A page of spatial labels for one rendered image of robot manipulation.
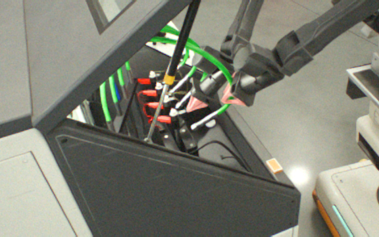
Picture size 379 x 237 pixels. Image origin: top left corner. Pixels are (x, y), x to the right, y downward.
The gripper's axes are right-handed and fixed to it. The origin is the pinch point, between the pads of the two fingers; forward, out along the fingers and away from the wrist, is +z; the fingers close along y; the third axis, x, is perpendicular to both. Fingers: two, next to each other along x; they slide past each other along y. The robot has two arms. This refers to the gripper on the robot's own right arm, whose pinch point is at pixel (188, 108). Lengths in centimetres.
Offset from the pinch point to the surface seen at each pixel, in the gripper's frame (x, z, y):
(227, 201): 34.5, -1.4, -7.1
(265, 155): 11.5, -4.5, -26.5
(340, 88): -128, 1, -164
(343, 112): -101, 7, -157
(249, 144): 5.1, -1.5, -23.9
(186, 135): -0.4, 10.3, -6.9
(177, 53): 33, -30, 30
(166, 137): -1.0, 15.2, -1.7
